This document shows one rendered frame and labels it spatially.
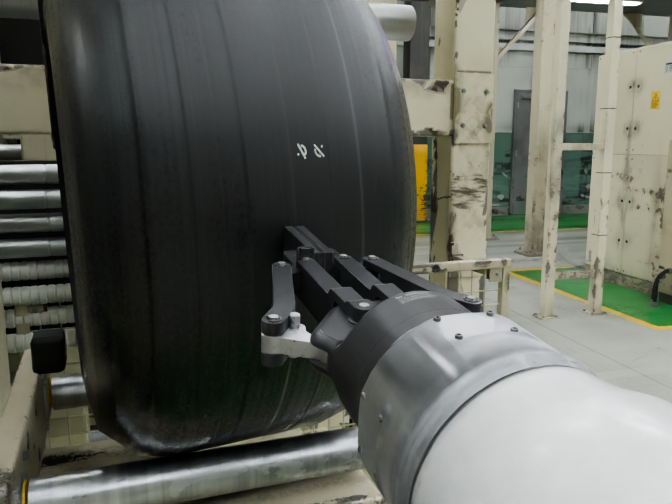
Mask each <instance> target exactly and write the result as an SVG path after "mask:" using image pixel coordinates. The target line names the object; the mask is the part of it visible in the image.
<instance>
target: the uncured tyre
mask: <svg viewBox="0 0 672 504"><path fill-rule="evenodd" d="M43 25H44V37H45V49H46V60H47V70H48V81H49V91H50V101H51V111H52V121H53V131H54V140H55V150H56V160H57V169H58V178H59V188H60V197H61V206H62V215H63V224H64V233H65V242H66V251H67V260H68V269H69V277H70V286H71V295H72V303H73V311H74V320H75V328H76V336H77V344H78V352H79V359H80V367H81V373H82V380H83V385H84V388H85V391H86V394H87V397H88V400H89V403H90V406H91V409H92V412H93V416H94V419H95V422H96V425H97V428H98V430H99V431H100V432H102V433H103V434H105V435H106V436H108V437H110V438H111V439H113V440H115V441H116V442H118V443H119V444H121V445H123V446H124V447H126V448H128V449H129V450H131V451H133V452H134V453H136V454H137V455H141V456H160V457H172V456H177V455H181V454H186V453H190V452H195V451H199V450H204V449H208V448H213V447H217V446H222V445H226V444H231V443H235V442H240V441H244V440H248V439H253V438H257V437H262V436H266V435H271V434H275V433H280V432H284V431H289V430H293V429H298V428H302V427H306V426H311V425H315V424H319V423H321V422H323V421H325V420H326V419H328V418H330V417H332V416H334V415H335V414H337V413H339V412H341V411H342V410H344V409H345V407H344V406H343V404H342V402H341V400H340V398H339V395H338V393H337V391H336V388H335V386H334V383H333V381H332V380H331V379H330V378H329V377H327V376H325V375H323V374H321V373H319V372H317V371H316V370H315V369H314V368H313V367H312V366H311V364H310V360H309V358H303V357H297V358H290V357H288V358H287V359H286V361H285V362H284V364H283V365H281V366H278V367H267V366H264V365H262V363H261V319H262V317H263V316H264V315H265V314H266V313H267V312H268V311H269V310H270V309H271V288H272V264H273V263H276V262H280V261H283V253H284V227H285V226H304V227H305V228H307V229H308V230H309V231H310V232H311V233H312V234H313V235H315V236H316V237H317V238H318V239H319V240H320V241H321V242H322V243H324V244H325V245H326V246H327V247H328V248H332V249H334V250H336V251H337V252H338V253H339V254H346V255H349V256H351V257H352V258H353V259H355V260H356V261H357V262H362V263H363V257H365V256H369V255H374V256H377V257H379V258H381V259H383V260H386V261H388V262H390V263H392V264H393V265H396V266H399V267H401V268H403V269H405V270H407V271H409V272H411V273H412V270H413V262H414V253H415V242H416V225H417V186H416V168H415V156H414V147H413V138H412V131H411V125H410V119H409V113H408V108H407V103H406V98H405V94H404V90H403V86H402V82H401V78H400V74H399V71H398V68H397V64H396V61H395V58H394V55H393V53H392V50H391V47H390V45H389V42H388V40H387V37H386V35H385V33H384V31H383V28H382V26H381V24H380V22H379V21H378V19H377V17H376V15H375V13H374V12H373V10H372V9H371V7H370V6H369V4H368V3H367V1H366V0H43ZM300 135H326V138H327V147H328V157H329V166H314V167H295V168H294V159H293V149H292V140H291V136H300Z"/></svg>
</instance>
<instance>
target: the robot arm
mask: <svg viewBox="0 0 672 504"><path fill-rule="evenodd" d="M380 275H381V282H380V281H379V279H380ZM294 294H296V296H297V297H298V298H299V299H300V301H301V302H302V303H303V304H304V306H305V307H306V308H307V309H308V311H309V312H310V313H311V314H312V316H313V317H314V318H315V319H316V321H317V322H318V323H319V325H318V326H317V327H316V328H315V330H314V331H313V332H312V334H310V333H308V332H307V331H306V327H305V326H304V325H302V324H300V314H299V313H297V312H295V295H294ZM481 305H482V300H481V299H479V298H477V297H475V296H470V295H466V294H462V293H459V292H455V291H451V290H448V289H446V288H444V287H442V286H440V285H437V284H435V283H433V282H431V281H429V280H427V279H424V278H422V277H420V276H418V275H416V274H414V273H411V272H409V271H407V270H405V269H403V268H401V267H399V266H396V265H393V264H392V263H390V262H388V261H386V260H383V259H381V258H379V257H377V256H374V255H369V256H365V257H363V263H362V262H357V261H356V260H355V259H353V258H352V257H351V256H349V255H346V254H339V253H338V252H337V251H336V250H334V249H332V248H328V247H327V246H326V245H325V244H324V243H322V242H321V241H320V240H319V239H318V238H317V237H316V236H315V235H313V234H312V233H311V232H310V231H309V230H308V229H307V228H305V227H304V226H285V227H284V253H283V261H280V262H276V263H273V264H272V288H271V309H270V310H269V311H268V312H267V313H266V314H265V315H264V316H263V317H262V319H261V363H262V365H264V366H267V367H278V366H281V365H283V364H284V362H285V361H286V359H287V358H288V357H290V358H297V357H303V358H309V360H310V364H311V366H312V367H313V368H314V369H315V370H316V371H317V372H319V373H321V374H323V375H325V376H327V377H329V378H330V379H331V380H332V381H333V383H334V386H335V388H336V391H337V393H338V395H339V398H340V400H341V402H342V404H343V406H344V407H345V409H346V411H347V412H348V414H349V415H350V417H351V418H352V419H353V421H354V422H355V424H356V425H357V427H358V448H357V449H358V452H359V456H360V459H361V461H362V463H363V465H364V467H365V469H366V471H367V472H368V474H369V475H370V477H371V479H372V480H373V482H374V483H375V485H376V486H377V488H378V490H379V491H380V493H381V494H382V496H383V498H384V499H385V501H386V502H387V504H672V403H670V402H668V401H666V400H663V399H661V398H658V397H655V396H651V395H648V394H644V393H640V392H636V391H631V390H627V389H622V388H620V387H617V386H614V385H612V384H609V383H607V382H606V381H604V380H602V379H600V378H599V377H598V376H597V375H596V374H595V373H594V372H593V371H591V370H590V369H589V368H587V367H586V366H584V365H583V364H581V363H580V362H578V361H576V360H575V359H573V358H571V357H569V356H566V355H564V354H561V353H560V352H558V351H557V350H555V349H554V348H552V347H551V346H549V345H548V344H546V343H545V342H543V341H542V340H540V339H539V338H537V337H536V336H534V335H533V334H531V333H530V332H528V331H527V330H525V329H524V328H522V327H521V326H519V325H518V324H516V323H515V322H513V321H512V320H510V319H508V318H506V317H504V316H501V315H499V314H496V313H494V312H493V311H491V310H488V311H486V312H481Z"/></svg>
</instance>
